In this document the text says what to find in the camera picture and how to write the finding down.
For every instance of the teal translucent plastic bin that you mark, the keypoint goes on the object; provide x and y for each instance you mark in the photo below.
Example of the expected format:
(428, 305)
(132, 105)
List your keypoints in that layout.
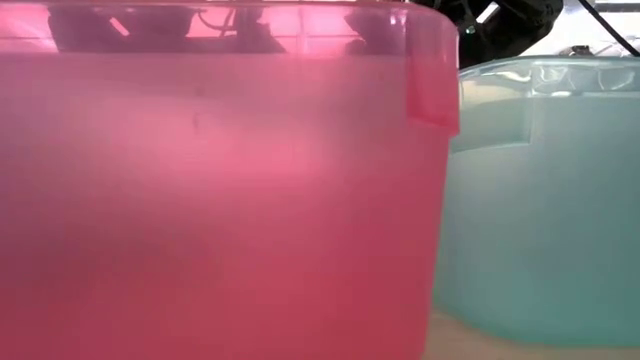
(550, 225)

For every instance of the red translucent plastic bin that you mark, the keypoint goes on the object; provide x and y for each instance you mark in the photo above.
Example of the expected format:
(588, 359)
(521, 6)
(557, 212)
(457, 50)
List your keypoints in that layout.
(225, 200)

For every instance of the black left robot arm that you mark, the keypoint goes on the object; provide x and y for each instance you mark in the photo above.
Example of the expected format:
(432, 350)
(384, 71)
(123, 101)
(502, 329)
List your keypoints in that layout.
(150, 30)

